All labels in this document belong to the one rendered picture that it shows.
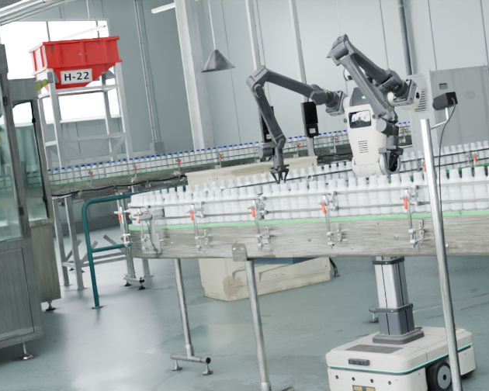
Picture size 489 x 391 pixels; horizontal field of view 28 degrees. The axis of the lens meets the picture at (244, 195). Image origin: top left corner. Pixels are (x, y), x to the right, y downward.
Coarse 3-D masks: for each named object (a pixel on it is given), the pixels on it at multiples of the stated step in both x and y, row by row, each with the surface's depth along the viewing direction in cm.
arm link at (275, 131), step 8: (256, 88) 487; (256, 96) 493; (264, 96) 495; (264, 104) 498; (264, 112) 501; (272, 112) 503; (272, 120) 506; (272, 128) 508; (280, 128) 511; (272, 136) 511; (280, 136) 512
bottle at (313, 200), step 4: (312, 184) 449; (316, 184) 449; (312, 188) 449; (316, 188) 449; (308, 192) 449; (312, 192) 448; (308, 196) 450; (312, 196) 448; (316, 196) 448; (312, 200) 448; (316, 200) 448; (312, 204) 449; (316, 204) 448; (312, 212) 449; (316, 212) 448; (312, 216) 450; (316, 216) 449
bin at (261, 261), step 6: (258, 258) 520; (264, 258) 517; (270, 258) 514; (276, 258) 510; (282, 258) 507; (288, 258) 504; (294, 258) 503; (300, 258) 506; (306, 258) 509; (312, 258) 512; (258, 264) 520; (264, 264) 517; (270, 264) 514; (276, 264) 511; (282, 264) 508; (288, 264) 505; (294, 264) 510; (240, 270) 511; (270, 270) 498; (234, 276) 508; (258, 276) 492
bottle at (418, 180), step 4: (416, 172) 409; (420, 172) 406; (416, 176) 406; (420, 176) 406; (416, 180) 406; (420, 180) 406; (412, 184) 407; (416, 184) 405; (420, 184) 405; (420, 192) 405; (420, 196) 405; (424, 196) 405; (420, 200) 405; (424, 200) 405; (416, 208) 407; (420, 208) 406; (424, 208) 405; (416, 212) 408; (420, 212) 406
